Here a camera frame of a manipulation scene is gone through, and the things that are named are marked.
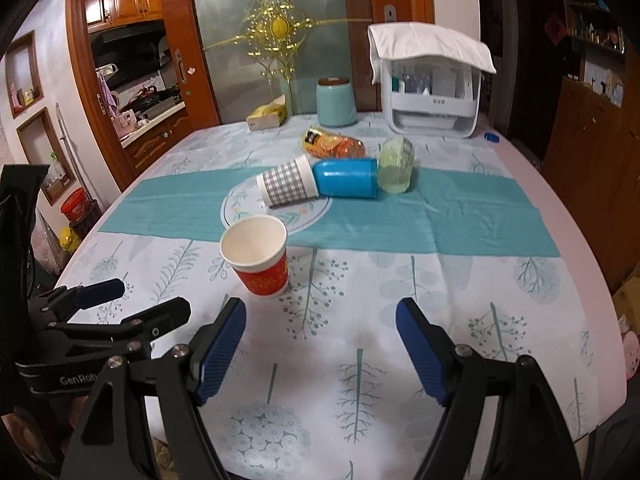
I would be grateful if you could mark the yellow tissue box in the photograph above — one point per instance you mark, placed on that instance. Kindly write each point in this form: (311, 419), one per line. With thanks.
(265, 117)

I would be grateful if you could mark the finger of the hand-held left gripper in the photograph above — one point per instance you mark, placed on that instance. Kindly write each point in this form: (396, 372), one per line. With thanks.
(160, 315)
(100, 291)

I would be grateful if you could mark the frosted glass door gold ornament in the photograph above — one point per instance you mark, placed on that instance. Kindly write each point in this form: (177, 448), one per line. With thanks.
(230, 20)

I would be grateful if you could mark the cardboard box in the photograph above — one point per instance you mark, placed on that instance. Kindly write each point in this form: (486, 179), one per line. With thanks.
(629, 300)

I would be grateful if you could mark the orange snack packet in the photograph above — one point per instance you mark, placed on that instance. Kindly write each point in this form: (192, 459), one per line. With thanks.
(330, 145)

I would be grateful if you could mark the small wooden wall niche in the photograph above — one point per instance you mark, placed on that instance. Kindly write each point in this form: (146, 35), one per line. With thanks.
(22, 75)

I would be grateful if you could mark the large wooden wall niche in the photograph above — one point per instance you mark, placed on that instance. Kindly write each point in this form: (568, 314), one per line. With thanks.
(45, 155)

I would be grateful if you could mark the small blue cap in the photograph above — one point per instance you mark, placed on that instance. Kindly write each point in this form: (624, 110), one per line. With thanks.
(492, 137)

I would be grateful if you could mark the red bucket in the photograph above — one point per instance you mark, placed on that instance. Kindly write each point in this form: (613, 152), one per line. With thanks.
(77, 205)

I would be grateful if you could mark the wooden kitchen base cabinet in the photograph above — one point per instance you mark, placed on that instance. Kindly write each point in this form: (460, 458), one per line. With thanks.
(155, 142)

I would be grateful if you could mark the pink soft item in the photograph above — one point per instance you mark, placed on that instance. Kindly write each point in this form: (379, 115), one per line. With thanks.
(631, 355)

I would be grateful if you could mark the white cloth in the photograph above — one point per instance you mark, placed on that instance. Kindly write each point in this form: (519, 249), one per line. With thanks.
(425, 40)

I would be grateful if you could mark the brown wooden cabinet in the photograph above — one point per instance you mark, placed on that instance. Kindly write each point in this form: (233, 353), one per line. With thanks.
(590, 175)

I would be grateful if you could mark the dark wall shelf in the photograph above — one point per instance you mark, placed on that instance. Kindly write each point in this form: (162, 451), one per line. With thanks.
(597, 40)

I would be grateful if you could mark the black range hood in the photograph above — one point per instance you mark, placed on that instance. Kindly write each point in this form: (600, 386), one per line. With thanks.
(130, 47)

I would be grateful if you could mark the round floral placemat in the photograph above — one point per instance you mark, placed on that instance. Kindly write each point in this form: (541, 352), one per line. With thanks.
(240, 205)

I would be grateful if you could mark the blue plastic cup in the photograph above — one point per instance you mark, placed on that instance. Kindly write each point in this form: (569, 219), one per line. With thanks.
(345, 177)

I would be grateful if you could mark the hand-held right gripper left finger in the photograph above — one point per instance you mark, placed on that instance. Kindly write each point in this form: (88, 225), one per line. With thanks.
(220, 350)

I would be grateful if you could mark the wooden door frame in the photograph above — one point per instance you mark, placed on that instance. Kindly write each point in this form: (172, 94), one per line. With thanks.
(190, 35)

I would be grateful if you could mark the teal table runner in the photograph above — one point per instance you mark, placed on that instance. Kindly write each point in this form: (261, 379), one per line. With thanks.
(450, 220)

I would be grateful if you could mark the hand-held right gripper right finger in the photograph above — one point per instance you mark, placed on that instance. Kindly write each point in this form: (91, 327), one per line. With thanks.
(422, 355)

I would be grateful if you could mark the light blue jar brown lid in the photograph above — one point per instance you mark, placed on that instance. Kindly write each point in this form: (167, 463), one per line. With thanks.
(335, 105)

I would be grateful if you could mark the pink bag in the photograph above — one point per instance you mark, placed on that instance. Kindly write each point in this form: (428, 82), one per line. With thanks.
(125, 121)

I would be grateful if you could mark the grey checkered paper cup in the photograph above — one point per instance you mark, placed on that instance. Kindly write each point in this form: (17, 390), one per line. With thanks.
(285, 182)

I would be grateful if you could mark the white plastic storage cabinet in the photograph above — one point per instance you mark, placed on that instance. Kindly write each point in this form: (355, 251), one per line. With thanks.
(430, 110)

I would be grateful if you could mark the red paper cup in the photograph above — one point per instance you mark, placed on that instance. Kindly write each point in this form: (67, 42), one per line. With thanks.
(262, 280)

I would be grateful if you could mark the green translucent cup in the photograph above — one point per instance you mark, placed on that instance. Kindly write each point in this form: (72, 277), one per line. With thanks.
(395, 170)

